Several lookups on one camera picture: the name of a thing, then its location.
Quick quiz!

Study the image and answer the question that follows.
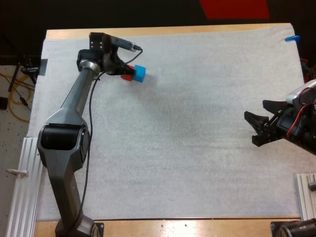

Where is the ribbed aluminium rail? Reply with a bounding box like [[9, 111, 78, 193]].
[[293, 172, 316, 222], [5, 137, 44, 237]]

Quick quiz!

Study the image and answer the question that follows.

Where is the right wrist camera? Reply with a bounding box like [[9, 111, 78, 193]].
[[285, 79, 316, 106]]

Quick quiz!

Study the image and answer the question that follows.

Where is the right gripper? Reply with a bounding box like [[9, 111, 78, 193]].
[[243, 99, 316, 149]]

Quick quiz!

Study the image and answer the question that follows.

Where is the blue cube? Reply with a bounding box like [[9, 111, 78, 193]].
[[133, 64, 147, 84]]

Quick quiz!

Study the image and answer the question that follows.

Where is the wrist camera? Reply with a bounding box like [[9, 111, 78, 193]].
[[285, 79, 316, 106], [110, 36, 139, 52]]

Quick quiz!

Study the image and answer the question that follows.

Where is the dark clamp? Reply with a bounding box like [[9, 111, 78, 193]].
[[39, 59, 49, 77]]

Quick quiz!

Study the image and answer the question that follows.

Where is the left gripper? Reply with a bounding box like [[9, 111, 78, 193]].
[[102, 36, 136, 76]]

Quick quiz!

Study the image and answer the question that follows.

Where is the red cube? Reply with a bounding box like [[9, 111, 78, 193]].
[[120, 64, 136, 82]]

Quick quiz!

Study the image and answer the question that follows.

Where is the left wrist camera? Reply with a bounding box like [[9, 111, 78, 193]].
[[110, 36, 139, 52]]

